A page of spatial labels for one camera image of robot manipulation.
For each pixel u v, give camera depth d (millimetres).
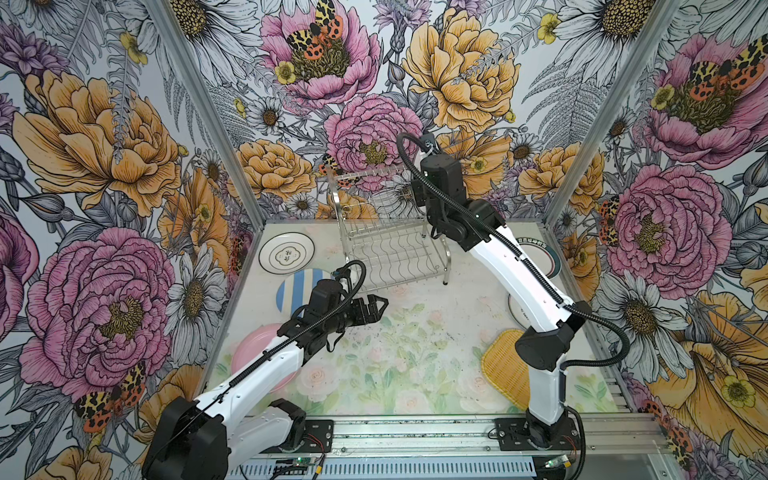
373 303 730
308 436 730
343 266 719
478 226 484
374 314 716
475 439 745
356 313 717
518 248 484
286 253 1118
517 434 745
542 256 1101
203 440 391
